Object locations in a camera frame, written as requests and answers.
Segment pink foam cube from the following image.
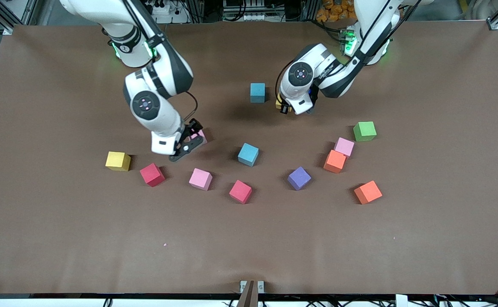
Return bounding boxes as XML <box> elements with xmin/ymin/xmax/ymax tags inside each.
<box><xmin>189</xmin><ymin>168</ymin><xmax>213</xmax><ymax>191</ymax></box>
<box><xmin>190</xmin><ymin>129</ymin><xmax>208</xmax><ymax>146</ymax></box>
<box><xmin>334</xmin><ymin>137</ymin><xmax>355</xmax><ymax>158</ymax></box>

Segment blue foam cube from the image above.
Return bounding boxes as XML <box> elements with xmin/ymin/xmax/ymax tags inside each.
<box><xmin>250</xmin><ymin>83</ymin><xmax>266</xmax><ymax>103</ymax></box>
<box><xmin>237</xmin><ymin>143</ymin><xmax>259</xmax><ymax>167</ymax></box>

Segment red foam cube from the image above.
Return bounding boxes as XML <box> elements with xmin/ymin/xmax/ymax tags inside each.
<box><xmin>140</xmin><ymin>163</ymin><xmax>166</xmax><ymax>187</ymax></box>
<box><xmin>229</xmin><ymin>180</ymin><xmax>253</xmax><ymax>204</ymax></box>

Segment purple foam cube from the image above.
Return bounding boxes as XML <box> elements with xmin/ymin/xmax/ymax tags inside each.
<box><xmin>287</xmin><ymin>166</ymin><xmax>312</xmax><ymax>191</ymax></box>

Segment orange foam cube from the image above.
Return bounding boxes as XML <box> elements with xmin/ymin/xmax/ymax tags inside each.
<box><xmin>354</xmin><ymin>180</ymin><xmax>383</xmax><ymax>205</ymax></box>
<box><xmin>323</xmin><ymin>150</ymin><xmax>347</xmax><ymax>174</ymax></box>

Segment green foam cube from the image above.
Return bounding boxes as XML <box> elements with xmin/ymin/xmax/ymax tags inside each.
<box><xmin>353</xmin><ymin>121</ymin><xmax>377</xmax><ymax>142</ymax></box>

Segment silver equipment box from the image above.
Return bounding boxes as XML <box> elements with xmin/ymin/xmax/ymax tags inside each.
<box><xmin>223</xmin><ymin>0</ymin><xmax>275</xmax><ymax>22</ymax></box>

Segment orange snack bag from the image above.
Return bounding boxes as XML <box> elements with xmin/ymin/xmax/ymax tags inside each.
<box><xmin>316</xmin><ymin>0</ymin><xmax>360</xmax><ymax>23</ymax></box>

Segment white power strip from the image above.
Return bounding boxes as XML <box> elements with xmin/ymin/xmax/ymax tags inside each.
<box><xmin>146</xmin><ymin>0</ymin><xmax>189</xmax><ymax>24</ymax></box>

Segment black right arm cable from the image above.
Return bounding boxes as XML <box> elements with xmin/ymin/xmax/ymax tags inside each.
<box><xmin>183</xmin><ymin>91</ymin><xmax>199</xmax><ymax>124</ymax></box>

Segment small metal bracket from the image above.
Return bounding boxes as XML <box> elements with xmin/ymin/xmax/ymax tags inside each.
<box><xmin>240</xmin><ymin>280</ymin><xmax>265</xmax><ymax>294</ymax></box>

